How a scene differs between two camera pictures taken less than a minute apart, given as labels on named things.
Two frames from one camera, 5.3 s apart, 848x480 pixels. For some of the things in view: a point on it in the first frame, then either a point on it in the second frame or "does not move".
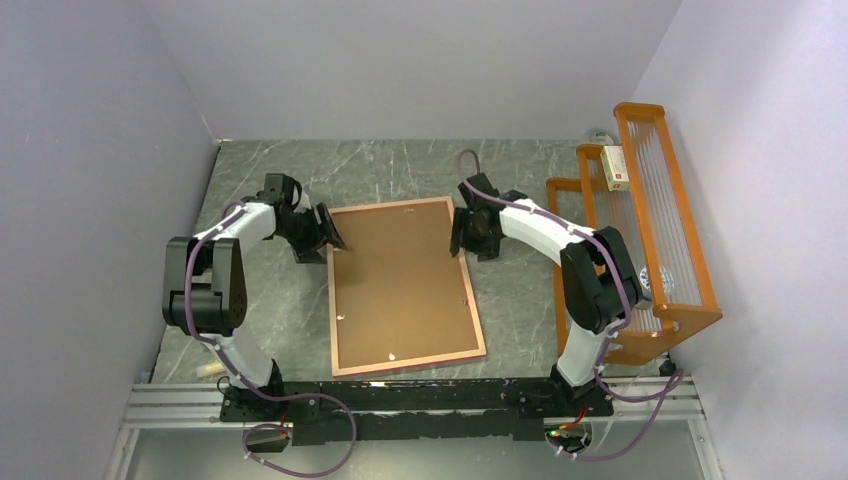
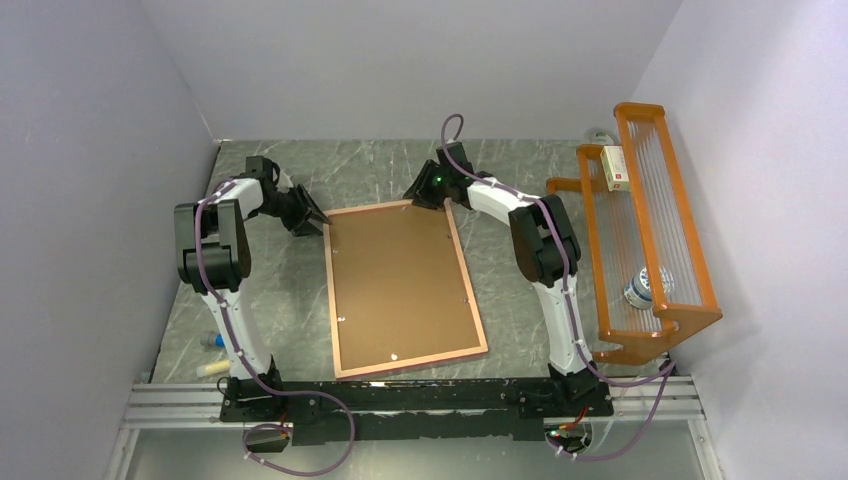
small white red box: [614, 164] does not move
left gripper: [321, 234] to [306, 209]
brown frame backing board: [399, 293] does not move
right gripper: [488, 249] to [419, 193]
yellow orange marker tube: [209, 369] does not move
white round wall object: [601, 137] does not move
